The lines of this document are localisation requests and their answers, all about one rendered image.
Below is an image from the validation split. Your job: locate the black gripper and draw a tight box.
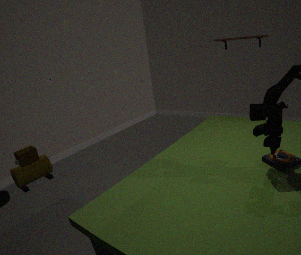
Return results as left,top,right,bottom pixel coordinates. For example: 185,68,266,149
263,120,283,155

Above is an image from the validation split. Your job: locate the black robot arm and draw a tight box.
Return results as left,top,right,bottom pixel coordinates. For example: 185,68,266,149
250,65,301,137

